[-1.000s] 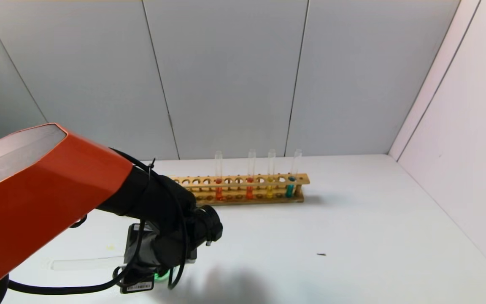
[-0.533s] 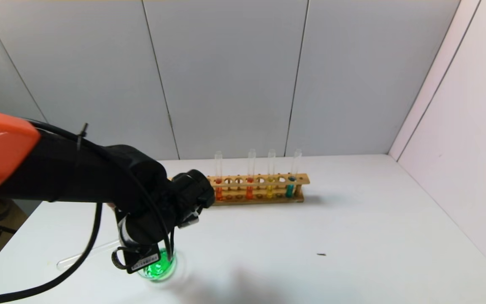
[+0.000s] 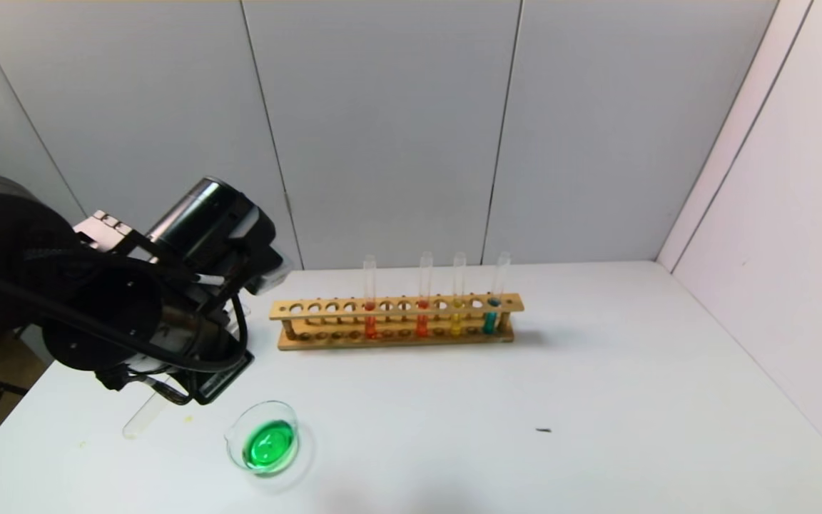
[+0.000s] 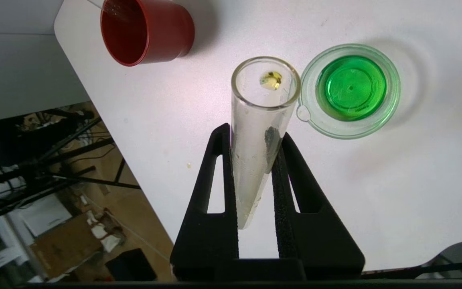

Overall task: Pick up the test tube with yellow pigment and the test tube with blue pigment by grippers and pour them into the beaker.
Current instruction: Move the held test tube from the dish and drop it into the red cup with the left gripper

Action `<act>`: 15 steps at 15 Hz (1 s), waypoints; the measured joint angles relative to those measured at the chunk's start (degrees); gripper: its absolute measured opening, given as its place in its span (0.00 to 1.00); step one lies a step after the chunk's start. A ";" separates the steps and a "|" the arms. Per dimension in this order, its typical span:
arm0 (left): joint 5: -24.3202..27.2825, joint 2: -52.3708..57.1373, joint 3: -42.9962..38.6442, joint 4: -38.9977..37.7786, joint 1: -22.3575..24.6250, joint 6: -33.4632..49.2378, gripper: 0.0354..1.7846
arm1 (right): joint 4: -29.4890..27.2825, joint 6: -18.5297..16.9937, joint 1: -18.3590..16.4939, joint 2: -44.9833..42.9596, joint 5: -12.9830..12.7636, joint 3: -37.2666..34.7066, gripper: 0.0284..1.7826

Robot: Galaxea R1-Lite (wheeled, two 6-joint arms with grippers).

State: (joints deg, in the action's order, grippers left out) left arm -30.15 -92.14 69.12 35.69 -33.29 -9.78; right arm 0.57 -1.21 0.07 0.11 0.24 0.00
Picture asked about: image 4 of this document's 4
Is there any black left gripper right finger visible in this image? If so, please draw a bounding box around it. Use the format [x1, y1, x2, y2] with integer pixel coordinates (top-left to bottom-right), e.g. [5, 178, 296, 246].
[271, 132, 366, 281]

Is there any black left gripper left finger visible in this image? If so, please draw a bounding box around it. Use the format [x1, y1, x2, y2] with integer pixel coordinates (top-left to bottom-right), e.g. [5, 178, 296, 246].
[170, 123, 240, 281]

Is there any yellow pigment glass test tube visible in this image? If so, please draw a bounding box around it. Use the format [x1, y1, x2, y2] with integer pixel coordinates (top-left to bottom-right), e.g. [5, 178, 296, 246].
[231, 56, 302, 230]

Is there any black box on floor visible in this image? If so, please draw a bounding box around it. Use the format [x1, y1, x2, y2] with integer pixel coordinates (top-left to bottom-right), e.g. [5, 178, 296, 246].
[105, 248, 158, 281]

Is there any brown cardboard box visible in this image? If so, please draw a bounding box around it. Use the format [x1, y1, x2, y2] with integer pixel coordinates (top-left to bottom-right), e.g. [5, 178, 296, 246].
[30, 212, 108, 278]

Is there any white flat board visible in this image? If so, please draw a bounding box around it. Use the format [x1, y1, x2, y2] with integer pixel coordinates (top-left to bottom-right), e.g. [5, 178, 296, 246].
[14, 193, 73, 238]

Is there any clear glass dish with spout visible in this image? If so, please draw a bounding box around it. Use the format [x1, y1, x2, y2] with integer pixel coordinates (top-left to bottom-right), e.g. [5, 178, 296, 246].
[296, 43, 401, 140]

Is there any black metal stand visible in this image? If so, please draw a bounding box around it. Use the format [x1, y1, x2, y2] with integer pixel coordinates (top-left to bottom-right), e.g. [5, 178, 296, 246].
[0, 108, 141, 222]

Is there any dark red plastic cup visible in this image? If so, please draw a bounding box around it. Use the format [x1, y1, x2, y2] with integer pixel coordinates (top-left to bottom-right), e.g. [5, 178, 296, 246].
[100, 0, 195, 67]

